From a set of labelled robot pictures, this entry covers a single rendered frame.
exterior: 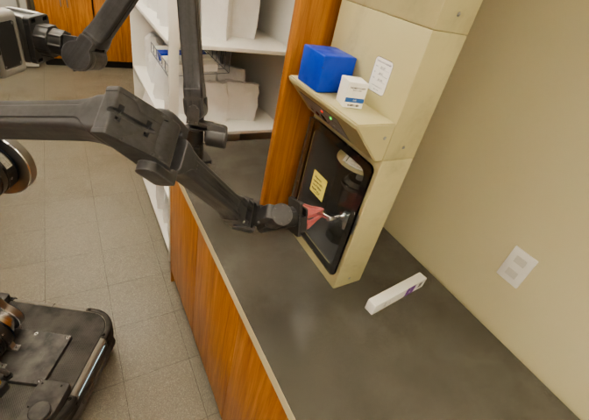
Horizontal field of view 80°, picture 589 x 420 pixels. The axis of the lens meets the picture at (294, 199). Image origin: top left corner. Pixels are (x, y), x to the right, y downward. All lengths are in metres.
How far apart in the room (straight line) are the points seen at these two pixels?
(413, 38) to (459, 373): 0.87
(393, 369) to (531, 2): 1.03
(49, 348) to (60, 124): 1.38
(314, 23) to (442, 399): 1.04
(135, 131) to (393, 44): 0.58
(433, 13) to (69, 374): 1.75
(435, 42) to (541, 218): 0.60
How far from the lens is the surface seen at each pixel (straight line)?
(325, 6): 1.09
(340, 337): 1.07
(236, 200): 0.83
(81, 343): 1.89
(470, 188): 1.27
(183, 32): 1.11
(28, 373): 1.85
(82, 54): 1.18
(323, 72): 0.91
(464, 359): 1.20
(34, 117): 0.65
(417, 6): 0.86
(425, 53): 0.83
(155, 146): 0.59
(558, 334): 1.27
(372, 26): 0.94
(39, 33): 1.24
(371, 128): 0.81
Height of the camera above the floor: 1.78
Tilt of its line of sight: 34 degrees down
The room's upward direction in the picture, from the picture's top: 14 degrees clockwise
